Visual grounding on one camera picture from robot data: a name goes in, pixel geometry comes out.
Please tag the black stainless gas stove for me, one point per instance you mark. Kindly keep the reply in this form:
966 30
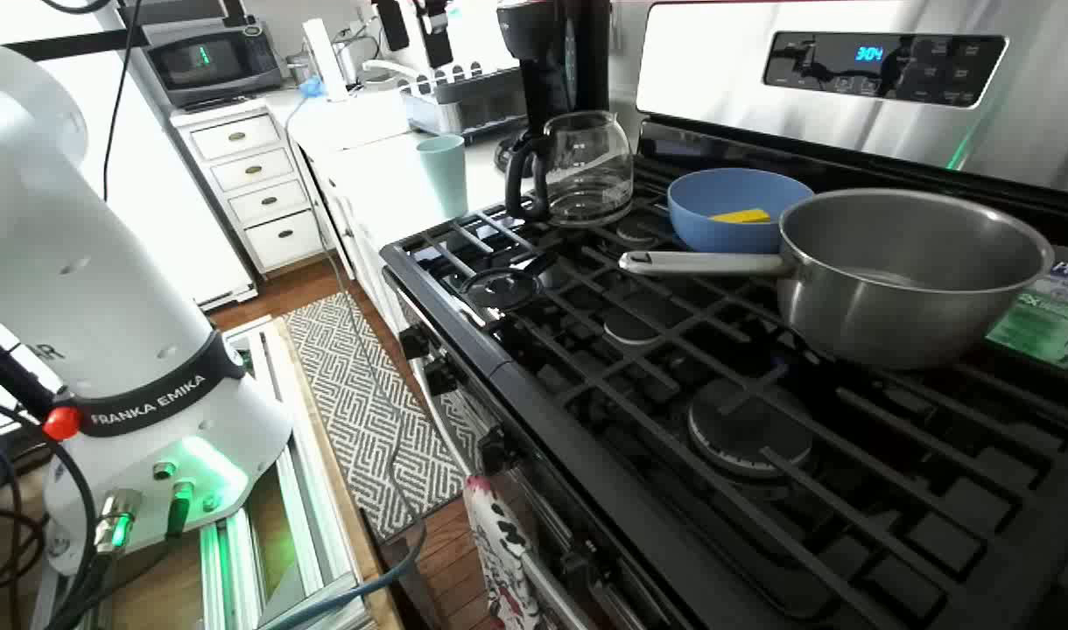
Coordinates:
905 72

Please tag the white bottle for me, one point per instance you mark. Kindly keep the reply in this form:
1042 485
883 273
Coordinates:
324 58

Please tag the green box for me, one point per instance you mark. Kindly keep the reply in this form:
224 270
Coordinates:
1044 320

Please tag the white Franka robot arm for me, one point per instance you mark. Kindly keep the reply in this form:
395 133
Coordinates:
64 268

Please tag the white drawer cabinet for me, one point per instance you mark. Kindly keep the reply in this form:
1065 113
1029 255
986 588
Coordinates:
252 187

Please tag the silver toaster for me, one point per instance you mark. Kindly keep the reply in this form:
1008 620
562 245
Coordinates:
485 107

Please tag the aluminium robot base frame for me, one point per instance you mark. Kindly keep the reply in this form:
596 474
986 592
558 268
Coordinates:
310 527

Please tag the grey patterned rug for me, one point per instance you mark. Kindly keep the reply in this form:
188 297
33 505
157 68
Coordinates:
367 422

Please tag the black coffee maker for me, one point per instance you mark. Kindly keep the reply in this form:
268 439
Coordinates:
552 72

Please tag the glass coffee carafe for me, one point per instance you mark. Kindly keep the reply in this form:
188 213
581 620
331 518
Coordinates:
586 163

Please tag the red white hanging towel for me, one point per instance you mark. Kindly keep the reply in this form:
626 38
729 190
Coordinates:
503 560

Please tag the blue bowl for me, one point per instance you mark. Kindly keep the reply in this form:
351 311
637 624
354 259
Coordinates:
701 221

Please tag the yellow rectangular block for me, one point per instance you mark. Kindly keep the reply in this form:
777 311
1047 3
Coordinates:
742 213

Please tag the black countertop appliance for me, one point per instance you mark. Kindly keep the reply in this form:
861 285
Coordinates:
204 63

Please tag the teal cup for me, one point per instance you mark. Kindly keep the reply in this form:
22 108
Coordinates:
444 176

